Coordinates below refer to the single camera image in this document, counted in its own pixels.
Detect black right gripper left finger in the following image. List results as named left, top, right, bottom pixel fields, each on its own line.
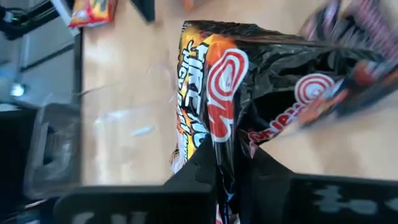
left=164, top=136, right=219, bottom=188

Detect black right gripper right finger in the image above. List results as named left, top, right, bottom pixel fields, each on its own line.
left=235, top=146, right=294, bottom=224

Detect clear plastic bin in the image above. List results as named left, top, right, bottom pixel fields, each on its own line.
left=23, top=60, right=177, bottom=202

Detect ramen packets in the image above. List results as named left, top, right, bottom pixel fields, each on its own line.
left=169, top=19, right=398, bottom=224

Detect red yellow Maruchan ramen packet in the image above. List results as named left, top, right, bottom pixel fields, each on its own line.
left=68, top=0, right=118, bottom=28

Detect black Fire Noodle packet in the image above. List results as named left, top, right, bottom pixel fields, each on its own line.
left=297, top=0, right=398, bottom=68

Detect black device with green light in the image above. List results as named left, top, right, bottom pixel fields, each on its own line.
left=0, top=0, right=62, bottom=42

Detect silver frame bracket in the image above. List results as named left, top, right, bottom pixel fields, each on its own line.
left=50, top=0, right=81, bottom=37

